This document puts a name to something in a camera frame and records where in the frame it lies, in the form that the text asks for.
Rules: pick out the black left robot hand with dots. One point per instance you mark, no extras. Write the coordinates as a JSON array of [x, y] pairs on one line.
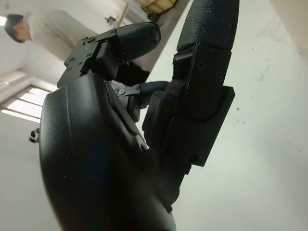
[[96, 156]]

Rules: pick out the person in cream jacket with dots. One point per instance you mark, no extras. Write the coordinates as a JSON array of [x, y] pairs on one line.
[[53, 31]]

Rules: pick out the small black white object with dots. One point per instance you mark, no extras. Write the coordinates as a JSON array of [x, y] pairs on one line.
[[33, 136]]

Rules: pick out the bright window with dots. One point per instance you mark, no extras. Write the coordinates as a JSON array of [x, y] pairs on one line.
[[24, 106]]

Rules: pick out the wooden crate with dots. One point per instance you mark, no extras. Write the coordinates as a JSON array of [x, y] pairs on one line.
[[156, 4]]

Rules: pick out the ceiling light panel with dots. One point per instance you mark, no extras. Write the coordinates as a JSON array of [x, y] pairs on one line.
[[2, 20]]

